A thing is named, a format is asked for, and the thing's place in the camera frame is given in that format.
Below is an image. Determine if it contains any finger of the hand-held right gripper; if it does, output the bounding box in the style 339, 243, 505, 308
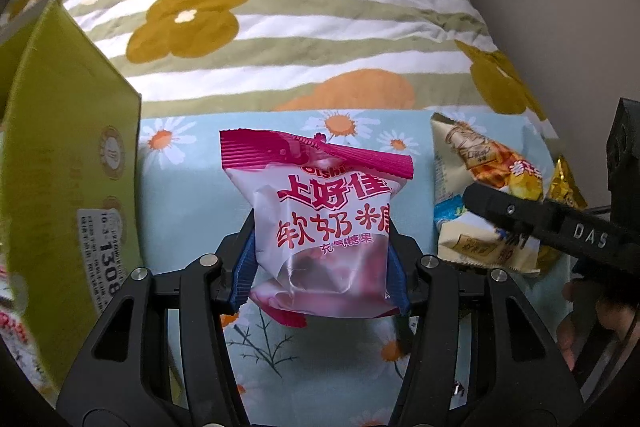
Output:
462, 182, 551, 243

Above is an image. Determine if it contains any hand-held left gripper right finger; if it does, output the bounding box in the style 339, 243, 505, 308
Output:
385, 221, 587, 427

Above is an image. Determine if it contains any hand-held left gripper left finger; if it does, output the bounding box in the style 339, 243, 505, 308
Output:
55, 211, 259, 427

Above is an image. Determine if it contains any cream blue snack packet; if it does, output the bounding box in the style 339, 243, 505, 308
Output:
432, 199, 544, 277

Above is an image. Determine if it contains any cream orange snack packet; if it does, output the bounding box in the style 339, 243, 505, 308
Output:
431, 112, 547, 204

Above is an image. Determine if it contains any gold snack packet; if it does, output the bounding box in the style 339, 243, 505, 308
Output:
544, 154, 589, 214

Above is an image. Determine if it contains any pink white marshmallow packet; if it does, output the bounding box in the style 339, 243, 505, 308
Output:
219, 129, 415, 329

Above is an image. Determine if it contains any green cardboard box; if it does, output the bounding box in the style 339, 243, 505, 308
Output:
0, 0, 144, 408

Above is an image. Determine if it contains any person's right hand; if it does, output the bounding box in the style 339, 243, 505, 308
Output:
557, 279, 640, 374

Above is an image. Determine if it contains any blue daisy cloth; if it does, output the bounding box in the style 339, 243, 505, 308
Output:
135, 107, 576, 427

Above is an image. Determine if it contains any striped flower blanket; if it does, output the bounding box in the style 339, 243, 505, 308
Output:
0, 0, 561, 142

